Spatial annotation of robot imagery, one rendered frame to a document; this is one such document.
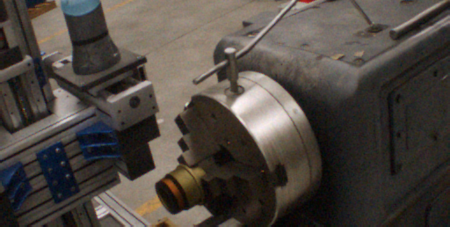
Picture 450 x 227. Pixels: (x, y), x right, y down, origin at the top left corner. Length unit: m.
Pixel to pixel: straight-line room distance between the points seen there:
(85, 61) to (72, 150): 0.26
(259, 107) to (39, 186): 0.78
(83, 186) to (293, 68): 0.80
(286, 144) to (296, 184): 0.09
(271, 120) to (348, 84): 0.16
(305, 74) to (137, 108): 0.57
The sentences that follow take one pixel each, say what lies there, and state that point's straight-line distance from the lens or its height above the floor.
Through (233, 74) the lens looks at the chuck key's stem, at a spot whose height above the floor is 1.27.
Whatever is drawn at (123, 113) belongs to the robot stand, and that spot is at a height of 1.07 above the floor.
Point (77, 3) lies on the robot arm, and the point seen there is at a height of 1.37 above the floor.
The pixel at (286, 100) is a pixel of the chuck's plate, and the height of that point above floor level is 1.21.
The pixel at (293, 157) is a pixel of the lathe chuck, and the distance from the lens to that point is 1.06.
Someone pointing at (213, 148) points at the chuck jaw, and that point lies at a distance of 1.14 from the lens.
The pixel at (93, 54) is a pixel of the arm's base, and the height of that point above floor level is 1.22.
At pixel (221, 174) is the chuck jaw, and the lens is 1.08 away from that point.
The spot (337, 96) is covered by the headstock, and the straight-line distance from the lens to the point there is 1.05.
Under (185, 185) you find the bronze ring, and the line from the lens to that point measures 1.07.
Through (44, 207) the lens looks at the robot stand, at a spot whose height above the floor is 0.86.
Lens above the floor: 1.69
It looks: 26 degrees down
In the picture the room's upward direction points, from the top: 12 degrees counter-clockwise
